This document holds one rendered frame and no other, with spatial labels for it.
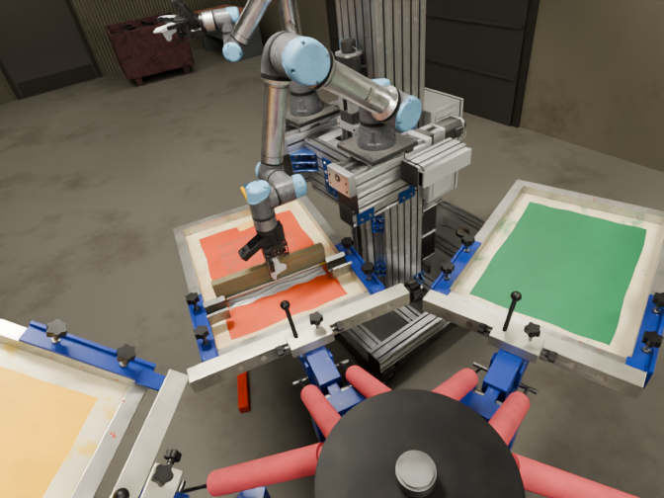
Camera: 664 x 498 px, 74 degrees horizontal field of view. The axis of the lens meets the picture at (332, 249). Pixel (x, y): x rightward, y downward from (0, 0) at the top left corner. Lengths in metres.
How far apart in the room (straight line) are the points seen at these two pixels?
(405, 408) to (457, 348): 1.79
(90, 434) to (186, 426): 1.37
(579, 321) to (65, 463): 1.36
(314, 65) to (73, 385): 0.99
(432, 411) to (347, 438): 0.15
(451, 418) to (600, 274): 1.00
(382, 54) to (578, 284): 1.07
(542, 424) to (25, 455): 2.01
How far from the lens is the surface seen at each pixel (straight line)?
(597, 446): 2.43
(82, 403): 1.22
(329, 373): 1.20
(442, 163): 1.77
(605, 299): 1.60
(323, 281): 1.57
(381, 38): 1.82
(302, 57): 1.26
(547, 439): 2.38
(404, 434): 0.79
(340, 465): 0.77
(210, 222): 1.96
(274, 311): 1.50
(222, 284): 1.52
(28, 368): 1.26
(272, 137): 1.45
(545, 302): 1.54
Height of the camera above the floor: 2.02
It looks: 39 degrees down
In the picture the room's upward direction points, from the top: 8 degrees counter-clockwise
